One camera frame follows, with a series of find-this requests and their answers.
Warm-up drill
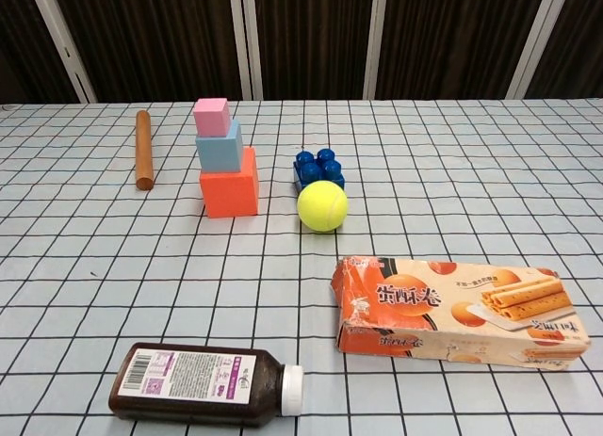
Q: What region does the light blue checkered tablecloth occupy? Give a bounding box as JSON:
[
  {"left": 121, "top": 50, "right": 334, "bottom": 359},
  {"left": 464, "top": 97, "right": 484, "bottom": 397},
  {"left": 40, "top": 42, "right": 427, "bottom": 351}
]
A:
[{"left": 0, "top": 96, "right": 603, "bottom": 436}]

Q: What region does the small pink foam cube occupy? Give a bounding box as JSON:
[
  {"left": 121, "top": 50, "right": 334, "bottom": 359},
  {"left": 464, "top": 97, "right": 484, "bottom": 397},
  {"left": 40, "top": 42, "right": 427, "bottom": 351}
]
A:
[{"left": 192, "top": 98, "right": 232, "bottom": 138}]

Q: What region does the orange egg roll box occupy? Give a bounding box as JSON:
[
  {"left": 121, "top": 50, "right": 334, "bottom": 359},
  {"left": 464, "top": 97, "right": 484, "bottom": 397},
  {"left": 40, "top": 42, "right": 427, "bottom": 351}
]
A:
[{"left": 330, "top": 255, "right": 592, "bottom": 373}]

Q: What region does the yellow tennis ball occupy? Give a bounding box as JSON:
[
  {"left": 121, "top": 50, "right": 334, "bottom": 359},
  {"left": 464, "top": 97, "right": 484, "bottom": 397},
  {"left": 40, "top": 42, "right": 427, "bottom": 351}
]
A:
[{"left": 296, "top": 180, "right": 350, "bottom": 234}]

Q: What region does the large orange foam cube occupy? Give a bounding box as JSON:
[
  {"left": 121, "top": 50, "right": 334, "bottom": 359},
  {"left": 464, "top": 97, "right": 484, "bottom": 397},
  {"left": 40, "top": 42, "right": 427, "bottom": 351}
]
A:
[{"left": 199, "top": 146, "right": 260, "bottom": 219}]

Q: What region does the blue studded toy brick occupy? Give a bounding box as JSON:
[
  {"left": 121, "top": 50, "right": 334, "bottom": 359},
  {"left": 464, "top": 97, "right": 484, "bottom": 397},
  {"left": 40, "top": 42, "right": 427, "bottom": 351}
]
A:
[{"left": 292, "top": 147, "right": 347, "bottom": 193}]

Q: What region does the dark screen white frame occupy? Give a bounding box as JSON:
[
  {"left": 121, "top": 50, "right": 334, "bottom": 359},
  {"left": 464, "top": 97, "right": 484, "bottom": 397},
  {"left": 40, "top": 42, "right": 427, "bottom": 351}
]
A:
[{"left": 0, "top": 0, "right": 603, "bottom": 106}]

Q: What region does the medium blue foam cube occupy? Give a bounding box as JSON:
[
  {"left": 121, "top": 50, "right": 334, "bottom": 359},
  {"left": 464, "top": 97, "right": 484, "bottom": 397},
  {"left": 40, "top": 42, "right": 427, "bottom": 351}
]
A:
[{"left": 194, "top": 120, "right": 245, "bottom": 174}]

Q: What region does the brown bottle white cap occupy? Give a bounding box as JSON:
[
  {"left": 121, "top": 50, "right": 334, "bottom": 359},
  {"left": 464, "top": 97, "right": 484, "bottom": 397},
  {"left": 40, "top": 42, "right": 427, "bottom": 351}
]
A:
[{"left": 107, "top": 341, "right": 305, "bottom": 429}]

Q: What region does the wooden rolling pin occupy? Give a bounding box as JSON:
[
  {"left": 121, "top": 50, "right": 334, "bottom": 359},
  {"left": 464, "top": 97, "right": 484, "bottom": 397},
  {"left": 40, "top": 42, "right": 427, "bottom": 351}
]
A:
[{"left": 135, "top": 109, "right": 156, "bottom": 192}]

